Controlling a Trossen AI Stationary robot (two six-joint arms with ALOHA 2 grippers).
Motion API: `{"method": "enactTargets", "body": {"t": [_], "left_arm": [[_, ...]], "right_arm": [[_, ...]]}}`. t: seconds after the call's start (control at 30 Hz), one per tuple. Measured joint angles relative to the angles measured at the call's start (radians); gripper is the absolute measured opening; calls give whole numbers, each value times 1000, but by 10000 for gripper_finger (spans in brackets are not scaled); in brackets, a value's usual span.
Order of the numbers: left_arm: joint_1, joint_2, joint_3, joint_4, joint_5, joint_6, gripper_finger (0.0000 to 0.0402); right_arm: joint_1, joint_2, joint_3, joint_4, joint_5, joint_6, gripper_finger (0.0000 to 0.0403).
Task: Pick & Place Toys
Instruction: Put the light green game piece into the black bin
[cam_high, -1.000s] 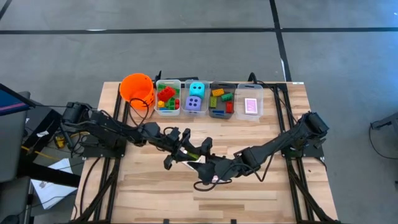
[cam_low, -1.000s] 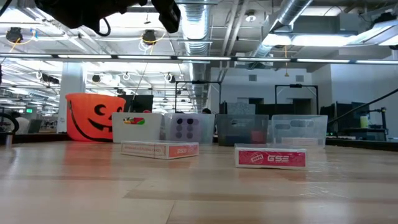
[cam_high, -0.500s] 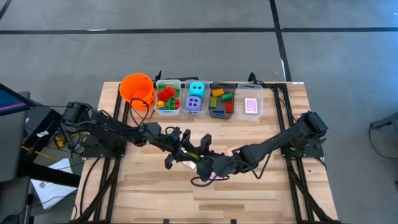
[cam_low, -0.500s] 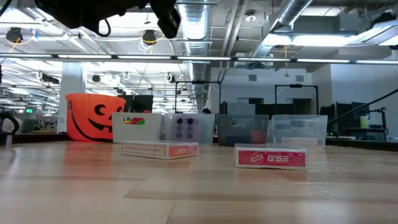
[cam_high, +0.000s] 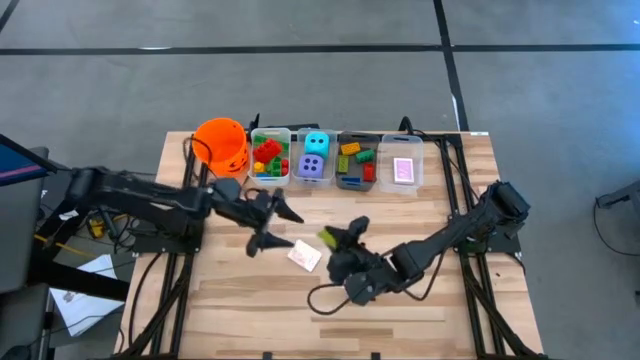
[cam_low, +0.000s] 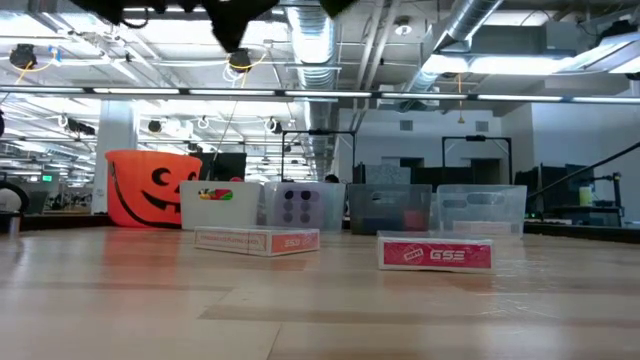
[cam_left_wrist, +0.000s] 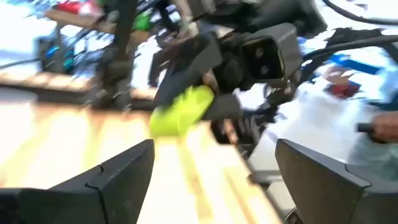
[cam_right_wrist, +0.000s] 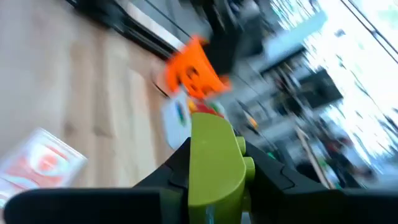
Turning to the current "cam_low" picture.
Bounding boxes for clear plastic bin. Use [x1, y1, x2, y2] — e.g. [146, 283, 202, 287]
[430, 184, 529, 238]
[262, 181, 349, 234]

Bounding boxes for angled ceiling light fixture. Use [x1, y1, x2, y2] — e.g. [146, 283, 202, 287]
[567, 19, 640, 81]

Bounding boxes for purple foam die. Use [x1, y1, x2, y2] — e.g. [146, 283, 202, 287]
[277, 188, 319, 226]

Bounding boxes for black track light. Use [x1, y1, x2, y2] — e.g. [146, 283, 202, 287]
[64, 116, 97, 137]

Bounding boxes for slanted silver duct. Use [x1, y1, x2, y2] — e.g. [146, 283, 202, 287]
[402, 0, 504, 96]

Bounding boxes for orange pumpkin face bucket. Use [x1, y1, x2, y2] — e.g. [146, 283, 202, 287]
[104, 148, 204, 230]

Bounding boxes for thin black cable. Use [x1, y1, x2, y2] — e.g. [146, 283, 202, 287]
[528, 141, 640, 200]

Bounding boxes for black frame stand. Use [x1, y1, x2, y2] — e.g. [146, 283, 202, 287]
[441, 134, 514, 185]
[280, 128, 358, 185]

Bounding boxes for grey plastic bin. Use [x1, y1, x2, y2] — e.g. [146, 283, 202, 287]
[347, 183, 434, 236]

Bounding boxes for grey metal post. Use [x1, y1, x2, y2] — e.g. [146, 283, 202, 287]
[0, 213, 22, 236]

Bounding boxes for pink card deck box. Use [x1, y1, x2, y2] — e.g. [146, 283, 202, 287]
[376, 229, 495, 274]

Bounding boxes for black pole stand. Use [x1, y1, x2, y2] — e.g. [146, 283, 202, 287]
[592, 171, 625, 221]

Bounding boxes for black curved tube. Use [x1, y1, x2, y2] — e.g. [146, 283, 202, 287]
[0, 179, 31, 217]

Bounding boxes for bright ceiling light panel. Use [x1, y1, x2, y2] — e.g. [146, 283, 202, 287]
[421, 52, 581, 77]

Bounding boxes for yellow hanging cord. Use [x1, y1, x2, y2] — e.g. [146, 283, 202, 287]
[456, 73, 465, 125]

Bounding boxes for orange print card deck box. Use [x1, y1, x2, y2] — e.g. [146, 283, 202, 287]
[193, 224, 321, 258]

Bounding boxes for white plastic bin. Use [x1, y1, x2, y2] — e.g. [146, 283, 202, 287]
[178, 180, 264, 232]

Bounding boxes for long ceiling light rail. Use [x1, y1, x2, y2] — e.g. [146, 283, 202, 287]
[0, 85, 640, 104]

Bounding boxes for black monitor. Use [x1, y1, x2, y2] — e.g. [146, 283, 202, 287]
[192, 151, 248, 183]

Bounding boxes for white square pillar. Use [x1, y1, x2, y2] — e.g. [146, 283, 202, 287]
[91, 99, 139, 214]

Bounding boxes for black ceiling device yellow cable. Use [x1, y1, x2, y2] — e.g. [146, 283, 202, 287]
[8, 43, 39, 71]
[225, 45, 271, 84]

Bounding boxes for dark desk monitors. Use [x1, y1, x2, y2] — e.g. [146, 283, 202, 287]
[513, 163, 596, 209]

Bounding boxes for black table frame rails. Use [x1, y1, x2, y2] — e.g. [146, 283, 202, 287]
[18, 213, 112, 233]
[522, 221, 640, 246]

